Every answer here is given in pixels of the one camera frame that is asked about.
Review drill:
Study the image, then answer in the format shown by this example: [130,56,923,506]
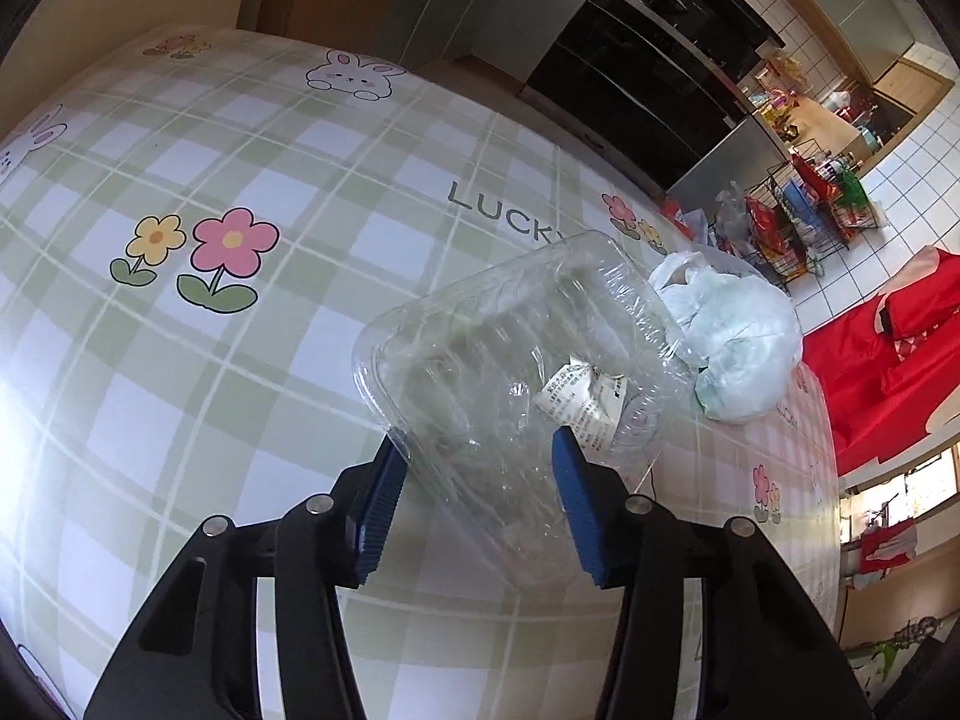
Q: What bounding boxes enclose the clear plastic tray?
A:
[353,231,690,589]

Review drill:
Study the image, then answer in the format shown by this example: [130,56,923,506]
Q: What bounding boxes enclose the grey kitchen cabinets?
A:
[400,0,788,208]

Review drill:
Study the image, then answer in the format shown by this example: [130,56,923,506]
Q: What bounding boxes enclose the white crumpled plastic bag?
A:
[649,247,802,424]

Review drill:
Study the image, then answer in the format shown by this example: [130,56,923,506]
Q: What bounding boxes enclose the white plastic shopping bag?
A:
[715,181,754,257]

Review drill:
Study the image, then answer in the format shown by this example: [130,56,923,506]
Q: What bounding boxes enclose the red apron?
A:
[802,245,960,475]

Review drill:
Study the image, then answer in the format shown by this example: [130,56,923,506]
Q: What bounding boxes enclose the checkered bunny tablecloth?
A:
[2,26,839,718]

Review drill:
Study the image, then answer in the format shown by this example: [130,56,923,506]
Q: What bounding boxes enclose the black built-in oven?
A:
[526,0,784,190]

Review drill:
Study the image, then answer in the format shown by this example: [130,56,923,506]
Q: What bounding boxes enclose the wire storage rack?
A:
[743,151,885,291]

